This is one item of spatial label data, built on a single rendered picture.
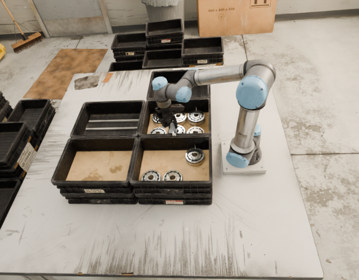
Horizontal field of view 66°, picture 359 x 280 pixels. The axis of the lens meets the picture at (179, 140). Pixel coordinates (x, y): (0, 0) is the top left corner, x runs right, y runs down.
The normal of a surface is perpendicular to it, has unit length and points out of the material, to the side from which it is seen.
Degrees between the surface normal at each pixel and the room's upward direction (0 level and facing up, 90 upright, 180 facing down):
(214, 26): 72
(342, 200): 0
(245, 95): 81
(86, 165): 0
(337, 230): 0
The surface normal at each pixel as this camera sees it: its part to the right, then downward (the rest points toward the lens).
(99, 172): -0.09, -0.66
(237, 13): -0.07, 0.55
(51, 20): -0.04, 0.76
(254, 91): -0.48, 0.60
